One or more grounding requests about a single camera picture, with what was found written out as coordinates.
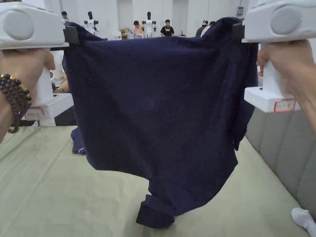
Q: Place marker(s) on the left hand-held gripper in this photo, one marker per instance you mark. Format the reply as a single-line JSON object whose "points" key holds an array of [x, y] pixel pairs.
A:
{"points": [[22, 24]]}

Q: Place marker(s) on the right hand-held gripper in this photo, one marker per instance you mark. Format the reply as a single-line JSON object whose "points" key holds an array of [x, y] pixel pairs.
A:
{"points": [[284, 19]]}

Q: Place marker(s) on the dark blue shirt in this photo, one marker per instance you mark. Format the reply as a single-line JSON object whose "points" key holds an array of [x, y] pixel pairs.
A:
{"points": [[160, 111]]}

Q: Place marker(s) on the person's left forearm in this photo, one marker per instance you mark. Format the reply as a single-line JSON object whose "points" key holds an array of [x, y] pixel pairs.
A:
{"points": [[7, 108]]}

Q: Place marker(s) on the person's right forearm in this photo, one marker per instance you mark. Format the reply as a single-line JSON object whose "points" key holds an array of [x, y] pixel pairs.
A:
{"points": [[308, 108]]}

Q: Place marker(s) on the person's left hand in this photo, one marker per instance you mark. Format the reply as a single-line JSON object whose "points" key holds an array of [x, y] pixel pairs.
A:
{"points": [[22, 64]]}

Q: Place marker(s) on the person's right hand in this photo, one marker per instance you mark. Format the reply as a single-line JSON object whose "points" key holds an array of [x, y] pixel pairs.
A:
{"points": [[293, 61]]}

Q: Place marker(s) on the white humanoid robot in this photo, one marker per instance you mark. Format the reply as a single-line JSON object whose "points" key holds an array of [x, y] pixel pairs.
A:
{"points": [[149, 24], [90, 23]]}

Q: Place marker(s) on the grey padded headboard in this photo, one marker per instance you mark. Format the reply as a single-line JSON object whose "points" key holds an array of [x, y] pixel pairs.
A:
{"points": [[284, 148]]}

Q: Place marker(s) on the folded dark blue garment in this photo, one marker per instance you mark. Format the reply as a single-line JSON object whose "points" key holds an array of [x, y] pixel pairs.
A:
{"points": [[77, 144]]}

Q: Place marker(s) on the bed with pale green sheet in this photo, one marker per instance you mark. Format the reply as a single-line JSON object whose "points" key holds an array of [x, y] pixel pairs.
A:
{"points": [[49, 185]]}

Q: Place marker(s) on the white cloth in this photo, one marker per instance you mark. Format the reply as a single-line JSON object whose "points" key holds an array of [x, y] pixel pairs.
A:
{"points": [[305, 222]]}

